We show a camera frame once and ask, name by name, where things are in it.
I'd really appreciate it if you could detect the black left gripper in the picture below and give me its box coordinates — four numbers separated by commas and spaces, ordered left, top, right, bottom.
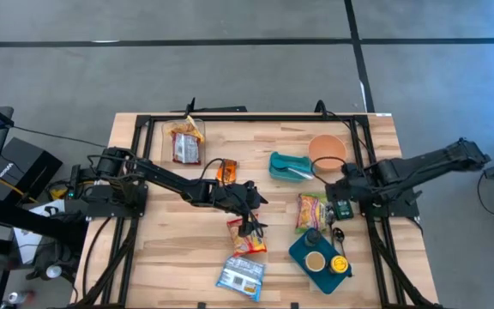
209, 180, 270, 239

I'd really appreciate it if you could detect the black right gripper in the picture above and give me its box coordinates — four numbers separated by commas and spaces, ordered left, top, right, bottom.
324, 164, 386, 203

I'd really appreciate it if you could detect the red and yellow ramen packet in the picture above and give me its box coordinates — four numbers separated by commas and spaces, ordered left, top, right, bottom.
226, 216, 268, 258

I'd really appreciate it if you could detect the metal spoon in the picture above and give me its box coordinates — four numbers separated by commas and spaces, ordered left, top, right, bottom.
285, 166, 312, 179

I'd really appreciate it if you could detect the small black cup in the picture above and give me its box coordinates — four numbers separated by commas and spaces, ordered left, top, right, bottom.
304, 228, 322, 246

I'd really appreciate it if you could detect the small tan cup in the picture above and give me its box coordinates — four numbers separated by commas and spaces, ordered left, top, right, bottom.
304, 251, 327, 273

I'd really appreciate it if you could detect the red snack packet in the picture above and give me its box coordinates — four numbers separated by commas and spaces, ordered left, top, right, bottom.
171, 131, 202, 166

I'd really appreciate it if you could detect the dark metal utensil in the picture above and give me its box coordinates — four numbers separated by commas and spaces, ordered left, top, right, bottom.
324, 204, 337, 233

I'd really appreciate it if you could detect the chicken ramen packet with green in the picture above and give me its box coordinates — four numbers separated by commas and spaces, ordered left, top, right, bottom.
294, 191, 330, 235

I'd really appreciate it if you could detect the orange bowl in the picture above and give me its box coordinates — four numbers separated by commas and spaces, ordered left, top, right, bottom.
307, 134, 348, 172

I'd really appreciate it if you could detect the orange brown candy bag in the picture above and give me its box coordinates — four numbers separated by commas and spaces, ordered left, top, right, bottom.
215, 158, 238, 185

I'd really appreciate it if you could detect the black spoon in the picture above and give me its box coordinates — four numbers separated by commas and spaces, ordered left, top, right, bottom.
331, 227, 346, 254

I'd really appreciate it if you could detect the teal rectangular container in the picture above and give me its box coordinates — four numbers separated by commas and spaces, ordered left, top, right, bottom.
268, 150, 313, 183

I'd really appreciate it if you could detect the blue beef ramen packet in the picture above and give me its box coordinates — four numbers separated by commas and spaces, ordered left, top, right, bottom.
215, 256, 268, 302

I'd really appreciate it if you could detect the dark blue tray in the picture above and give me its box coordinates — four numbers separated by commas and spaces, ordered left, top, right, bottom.
288, 227, 354, 295

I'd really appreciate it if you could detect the clear plastic container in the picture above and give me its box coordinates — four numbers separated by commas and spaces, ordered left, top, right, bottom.
159, 118, 208, 185

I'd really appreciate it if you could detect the white paper sheet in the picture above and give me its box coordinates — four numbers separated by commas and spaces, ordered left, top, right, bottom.
13, 199, 67, 265

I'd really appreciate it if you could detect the black equipment case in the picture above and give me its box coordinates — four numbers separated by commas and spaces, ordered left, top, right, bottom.
0, 136, 63, 203

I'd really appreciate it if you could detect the silver can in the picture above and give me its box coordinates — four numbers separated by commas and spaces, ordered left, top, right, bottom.
0, 290, 33, 306

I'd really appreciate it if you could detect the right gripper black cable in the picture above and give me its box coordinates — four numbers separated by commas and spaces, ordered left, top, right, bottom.
310, 155, 347, 184

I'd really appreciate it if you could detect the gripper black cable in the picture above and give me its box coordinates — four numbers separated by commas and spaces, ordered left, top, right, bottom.
310, 155, 347, 184
197, 157, 236, 194

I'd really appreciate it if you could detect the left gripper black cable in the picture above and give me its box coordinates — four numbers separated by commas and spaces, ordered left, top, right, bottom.
197, 157, 236, 194

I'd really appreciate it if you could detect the black table frame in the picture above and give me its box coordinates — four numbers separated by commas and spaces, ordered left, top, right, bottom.
69, 112, 443, 309

